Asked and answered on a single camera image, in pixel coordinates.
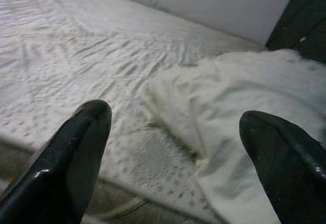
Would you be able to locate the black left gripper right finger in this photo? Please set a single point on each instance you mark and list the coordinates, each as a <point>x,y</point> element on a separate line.
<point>287,173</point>

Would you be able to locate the white pillow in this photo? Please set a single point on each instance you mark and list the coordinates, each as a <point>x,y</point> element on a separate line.
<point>229,94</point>

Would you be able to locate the white quilted mattress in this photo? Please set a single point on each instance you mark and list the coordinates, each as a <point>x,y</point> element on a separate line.
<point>76,56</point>

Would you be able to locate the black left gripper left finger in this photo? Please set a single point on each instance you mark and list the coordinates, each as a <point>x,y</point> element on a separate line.
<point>58,173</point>

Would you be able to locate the black tufted headboard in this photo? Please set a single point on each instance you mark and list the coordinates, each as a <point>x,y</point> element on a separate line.
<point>300,17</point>

